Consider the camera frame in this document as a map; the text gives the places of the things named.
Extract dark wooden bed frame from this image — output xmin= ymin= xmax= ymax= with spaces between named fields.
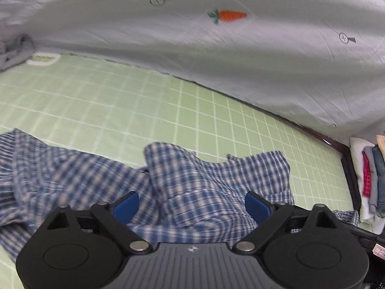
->
xmin=192 ymin=80 xmax=362 ymax=211

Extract stack of folded clothes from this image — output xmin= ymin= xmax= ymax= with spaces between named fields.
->
xmin=349 ymin=136 xmax=382 ymax=223

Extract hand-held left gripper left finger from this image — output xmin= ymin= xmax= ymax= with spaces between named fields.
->
xmin=47 ymin=191 xmax=152 ymax=254

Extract blue folded jeans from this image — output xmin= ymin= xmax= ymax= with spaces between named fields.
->
xmin=372 ymin=144 xmax=385 ymax=214

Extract crumpled grey cloth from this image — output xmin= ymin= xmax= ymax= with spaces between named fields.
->
xmin=0 ymin=34 xmax=35 ymax=71

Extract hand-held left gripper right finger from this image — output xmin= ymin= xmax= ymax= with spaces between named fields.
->
xmin=234 ymin=191 xmax=341 ymax=253

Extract grey carrot print sheet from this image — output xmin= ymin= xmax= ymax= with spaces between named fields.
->
xmin=0 ymin=0 xmax=385 ymax=145

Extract blue plaid shirt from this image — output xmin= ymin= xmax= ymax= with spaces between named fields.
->
xmin=0 ymin=128 xmax=360 ymax=262

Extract grey folded garment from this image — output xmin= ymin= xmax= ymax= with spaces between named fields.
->
xmin=365 ymin=146 xmax=380 ymax=209

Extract red folded garment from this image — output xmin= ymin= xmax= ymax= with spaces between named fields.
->
xmin=362 ymin=151 xmax=372 ymax=197

